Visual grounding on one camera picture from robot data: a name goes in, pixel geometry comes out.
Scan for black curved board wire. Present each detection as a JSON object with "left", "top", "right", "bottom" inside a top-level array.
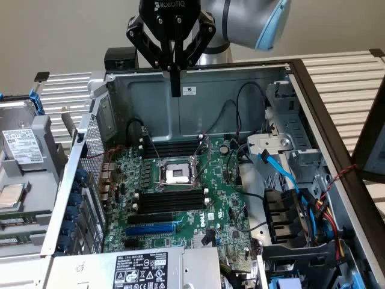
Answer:
[{"left": 226, "top": 143, "right": 266, "bottom": 201}]

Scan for grey parts rack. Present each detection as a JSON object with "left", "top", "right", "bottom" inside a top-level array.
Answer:
[{"left": 0, "top": 116, "right": 72, "bottom": 256}]

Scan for silver power supply black label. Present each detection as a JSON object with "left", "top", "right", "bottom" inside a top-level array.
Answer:
[{"left": 45, "top": 246, "right": 222, "bottom": 289}]

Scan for black framed monitor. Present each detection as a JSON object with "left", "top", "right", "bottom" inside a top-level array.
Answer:
[{"left": 351, "top": 72, "right": 385, "bottom": 181}]

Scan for black box device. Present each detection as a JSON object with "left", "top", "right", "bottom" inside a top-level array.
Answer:
[{"left": 104, "top": 47, "right": 139, "bottom": 73}]

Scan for silver metal disk bay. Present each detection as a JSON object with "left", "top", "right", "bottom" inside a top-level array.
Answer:
[{"left": 247, "top": 79, "right": 330, "bottom": 193}]

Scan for green Dell motherboard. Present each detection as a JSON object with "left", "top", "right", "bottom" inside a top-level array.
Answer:
[{"left": 103, "top": 135, "right": 262, "bottom": 272}]

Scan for silver hard disk blue rails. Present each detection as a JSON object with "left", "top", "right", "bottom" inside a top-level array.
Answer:
[{"left": 0, "top": 89, "right": 49, "bottom": 173}]

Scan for CPU socket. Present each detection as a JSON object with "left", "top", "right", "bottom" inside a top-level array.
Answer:
[{"left": 156, "top": 159, "right": 196, "bottom": 189}]

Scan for open metal PC case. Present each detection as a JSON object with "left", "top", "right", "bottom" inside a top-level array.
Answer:
[{"left": 40, "top": 58, "right": 385, "bottom": 289}]

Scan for thin metal locking lever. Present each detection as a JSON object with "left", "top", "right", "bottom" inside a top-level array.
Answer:
[{"left": 143, "top": 128, "right": 162, "bottom": 160}]

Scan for black plastic drive cage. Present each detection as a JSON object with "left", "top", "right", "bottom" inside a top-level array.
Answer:
[{"left": 260, "top": 240, "right": 347, "bottom": 289}]

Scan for blue SATA wire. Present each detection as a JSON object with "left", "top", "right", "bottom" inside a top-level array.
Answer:
[{"left": 257, "top": 149, "right": 318, "bottom": 241}]

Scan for long black expansion slot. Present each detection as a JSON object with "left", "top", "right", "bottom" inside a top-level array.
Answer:
[{"left": 126, "top": 212, "right": 174, "bottom": 225}]

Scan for black plastic fan shroud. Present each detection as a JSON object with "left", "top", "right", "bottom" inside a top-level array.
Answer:
[{"left": 263, "top": 188, "right": 310, "bottom": 246}]

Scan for yellow power wire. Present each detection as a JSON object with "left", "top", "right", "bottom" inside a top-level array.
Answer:
[{"left": 326, "top": 207, "right": 345, "bottom": 259}]

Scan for silver CPU chip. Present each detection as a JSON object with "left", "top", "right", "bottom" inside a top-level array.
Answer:
[{"left": 0, "top": 182, "right": 26, "bottom": 211}]

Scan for silver socket cover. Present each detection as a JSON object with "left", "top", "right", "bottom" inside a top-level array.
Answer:
[{"left": 192, "top": 134, "right": 212, "bottom": 184}]

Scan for blue expansion slot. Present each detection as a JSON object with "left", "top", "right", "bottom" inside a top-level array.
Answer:
[{"left": 125, "top": 222, "right": 177, "bottom": 237}]

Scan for graphics card silver bracket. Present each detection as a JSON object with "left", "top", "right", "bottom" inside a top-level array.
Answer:
[{"left": 60, "top": 105, "right": 78, "bottom": 142}]

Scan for thin red wire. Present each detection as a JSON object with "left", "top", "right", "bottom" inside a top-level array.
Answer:
[{"left": 85, "top": 146, "right": 124, "bottom": 160}]

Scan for black looped wire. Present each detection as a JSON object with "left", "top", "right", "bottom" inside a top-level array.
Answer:
[{"left": 235, "top": 81, "right": 269, "bottom": 136}]

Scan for red power wire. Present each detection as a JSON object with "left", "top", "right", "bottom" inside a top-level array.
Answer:
[{"left": 321, "top": 207, "right": 343, "bottom": 259}]

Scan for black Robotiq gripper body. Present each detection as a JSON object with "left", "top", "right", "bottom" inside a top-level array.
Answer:
[{"left": 138, "top": 0, "right": 202, "bottom": 42}]

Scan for black board wire connector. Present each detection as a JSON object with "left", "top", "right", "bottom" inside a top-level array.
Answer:
[{"left": 200, "top": 230, "right": 215, "bottom": 246}]

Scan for red black twisted wire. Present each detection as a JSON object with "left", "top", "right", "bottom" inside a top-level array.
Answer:
[{"left": 318, "top": 164, "right": 358, "bottom": 202}]

